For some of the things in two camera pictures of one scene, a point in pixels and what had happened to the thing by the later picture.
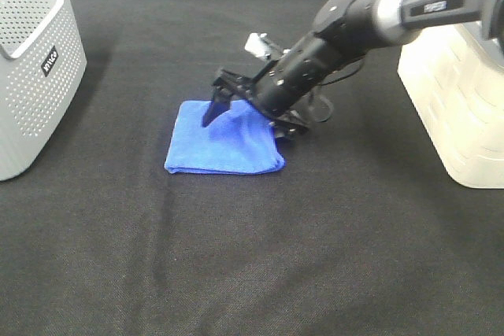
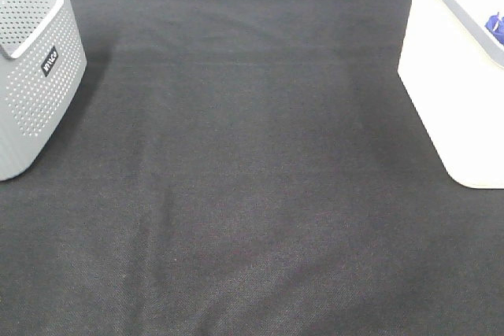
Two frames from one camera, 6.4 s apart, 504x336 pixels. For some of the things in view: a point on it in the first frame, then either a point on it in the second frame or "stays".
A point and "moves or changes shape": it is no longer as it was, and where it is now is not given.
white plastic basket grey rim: [455, 75] stays
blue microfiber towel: [242, 140] moves or changes shape
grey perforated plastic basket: [42, 60] stays
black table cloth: [358, 235] stays
